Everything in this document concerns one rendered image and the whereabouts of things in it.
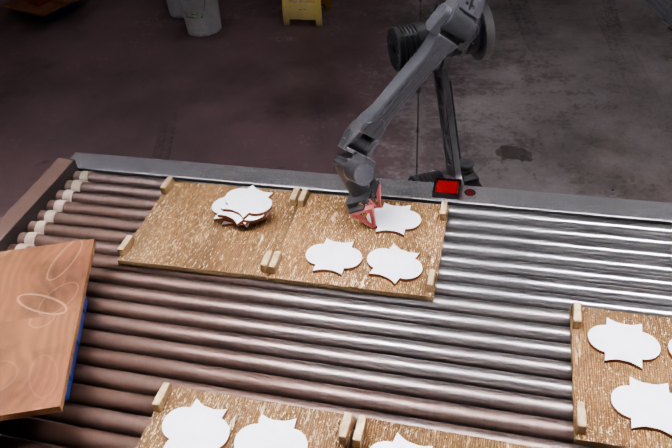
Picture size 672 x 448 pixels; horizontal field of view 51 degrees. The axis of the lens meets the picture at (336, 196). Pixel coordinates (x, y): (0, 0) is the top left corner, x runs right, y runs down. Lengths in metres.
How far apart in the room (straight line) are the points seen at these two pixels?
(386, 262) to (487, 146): 2.20
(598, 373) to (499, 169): 2.24
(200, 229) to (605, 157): 2.49
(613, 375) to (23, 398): 1.18
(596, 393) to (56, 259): 1.25
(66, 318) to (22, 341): 0.10
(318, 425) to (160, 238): 0.74
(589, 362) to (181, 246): 1.04
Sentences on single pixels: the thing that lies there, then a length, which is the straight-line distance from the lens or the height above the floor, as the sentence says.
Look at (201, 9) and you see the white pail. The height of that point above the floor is 0.21.
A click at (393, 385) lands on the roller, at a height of 0.91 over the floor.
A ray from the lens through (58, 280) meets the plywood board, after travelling 1.76.
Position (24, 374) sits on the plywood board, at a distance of 1.58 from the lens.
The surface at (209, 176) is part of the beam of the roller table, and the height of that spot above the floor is 0.92.
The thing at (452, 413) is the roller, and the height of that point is 0.92.
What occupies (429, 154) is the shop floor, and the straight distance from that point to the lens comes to 3.80.
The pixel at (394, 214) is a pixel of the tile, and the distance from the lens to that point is 1.89.
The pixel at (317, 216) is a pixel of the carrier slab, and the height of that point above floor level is 0.94.
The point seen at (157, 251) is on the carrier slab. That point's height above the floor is 0.94.
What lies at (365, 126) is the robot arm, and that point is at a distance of 1.75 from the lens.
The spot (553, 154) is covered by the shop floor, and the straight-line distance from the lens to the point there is 3.86.
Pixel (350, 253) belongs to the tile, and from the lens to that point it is 1.78.
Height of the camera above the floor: 2.14
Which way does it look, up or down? 37 degrees down
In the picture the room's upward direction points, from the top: 5 degrees counter-clockwise
